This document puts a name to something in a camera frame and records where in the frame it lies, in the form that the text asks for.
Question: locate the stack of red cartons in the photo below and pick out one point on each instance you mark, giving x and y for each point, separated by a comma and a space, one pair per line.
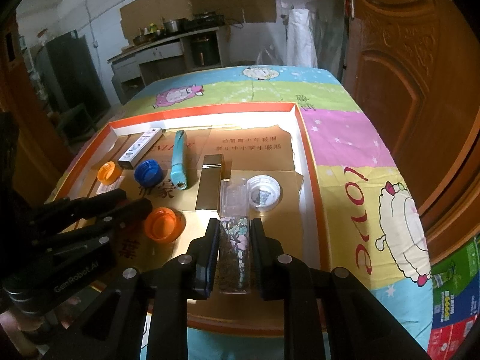
450, 339

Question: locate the teal lighter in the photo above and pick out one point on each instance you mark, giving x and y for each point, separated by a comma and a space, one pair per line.
179, 157

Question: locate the green printed beverage carton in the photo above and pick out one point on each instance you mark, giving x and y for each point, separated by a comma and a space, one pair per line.
457, 281

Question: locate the white bottle cap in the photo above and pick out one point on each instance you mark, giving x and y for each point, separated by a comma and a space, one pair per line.
264, 193

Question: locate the gold rectangular box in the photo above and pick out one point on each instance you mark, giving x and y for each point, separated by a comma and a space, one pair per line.
209, 183

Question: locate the white sack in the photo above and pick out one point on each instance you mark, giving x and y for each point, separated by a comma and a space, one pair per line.
302, 41

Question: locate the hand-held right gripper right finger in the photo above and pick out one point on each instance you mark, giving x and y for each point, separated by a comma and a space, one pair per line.
258, 258

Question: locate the black gas stove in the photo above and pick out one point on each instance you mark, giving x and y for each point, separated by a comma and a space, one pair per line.
204, 21

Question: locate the kitchen counter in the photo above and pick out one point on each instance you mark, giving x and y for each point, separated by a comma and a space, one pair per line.
161, 50

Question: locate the brown cardboard wall covering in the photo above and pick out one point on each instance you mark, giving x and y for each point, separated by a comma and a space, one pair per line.
210, 0

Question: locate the clear plastic wrap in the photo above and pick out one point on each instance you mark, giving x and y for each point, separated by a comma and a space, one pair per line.
330, 37

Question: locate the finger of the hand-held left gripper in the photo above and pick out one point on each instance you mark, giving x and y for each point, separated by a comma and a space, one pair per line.
123, 213
93, 200

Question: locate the shallow cardboard tray box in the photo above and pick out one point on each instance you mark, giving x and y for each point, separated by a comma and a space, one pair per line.
262, 150

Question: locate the clear floral plastic case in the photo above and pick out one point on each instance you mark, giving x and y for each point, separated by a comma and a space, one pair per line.
234, 240

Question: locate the dark grey cabinet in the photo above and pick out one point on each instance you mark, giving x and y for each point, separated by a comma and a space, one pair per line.
71, 75

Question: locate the colourful cartoon sheep tablecloth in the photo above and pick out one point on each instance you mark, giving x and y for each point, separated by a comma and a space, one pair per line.
345, 138

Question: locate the white lighter box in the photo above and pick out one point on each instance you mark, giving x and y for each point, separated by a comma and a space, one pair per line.
138, 149

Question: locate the dark orange bottle cap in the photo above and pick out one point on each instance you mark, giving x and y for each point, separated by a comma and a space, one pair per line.
163, 225

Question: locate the black appliance under counter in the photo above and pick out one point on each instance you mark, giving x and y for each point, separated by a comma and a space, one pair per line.
204, 50

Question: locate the blue bottle cap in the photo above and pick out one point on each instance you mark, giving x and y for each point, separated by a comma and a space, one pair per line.
148, 172

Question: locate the brown wooden door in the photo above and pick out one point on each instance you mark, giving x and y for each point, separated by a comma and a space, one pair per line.
393, 82

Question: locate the steel cooking pot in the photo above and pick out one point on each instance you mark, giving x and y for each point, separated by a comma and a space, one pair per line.
171, 25

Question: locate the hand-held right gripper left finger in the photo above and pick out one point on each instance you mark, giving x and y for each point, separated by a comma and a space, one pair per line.
210, 255

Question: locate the light orange bottle cap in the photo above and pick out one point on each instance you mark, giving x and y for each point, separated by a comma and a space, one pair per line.
108, 173

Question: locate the green condiment bottle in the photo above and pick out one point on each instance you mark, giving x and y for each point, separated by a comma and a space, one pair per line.
153, 28

